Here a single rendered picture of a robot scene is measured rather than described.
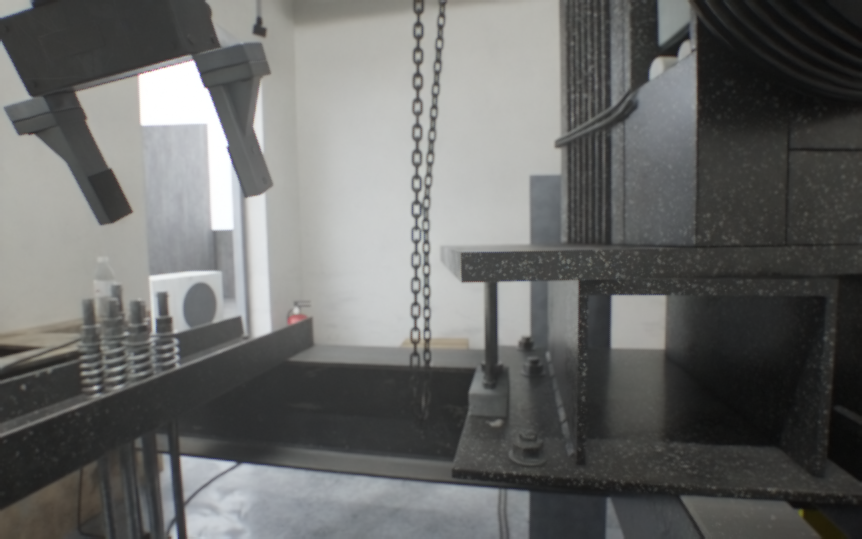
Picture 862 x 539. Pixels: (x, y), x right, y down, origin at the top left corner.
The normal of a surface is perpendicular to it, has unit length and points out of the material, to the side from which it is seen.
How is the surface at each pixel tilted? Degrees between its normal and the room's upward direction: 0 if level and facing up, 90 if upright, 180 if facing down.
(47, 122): 113
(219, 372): 90
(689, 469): 0
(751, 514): 0
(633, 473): 0
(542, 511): 90
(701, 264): 90
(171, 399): 90
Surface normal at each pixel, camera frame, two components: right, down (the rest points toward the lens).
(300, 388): -0.20, 0.07
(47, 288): 0.98, 0.00
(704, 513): -0.02, -1.00
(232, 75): -0.06, 0.46
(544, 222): 0.02, 0.07
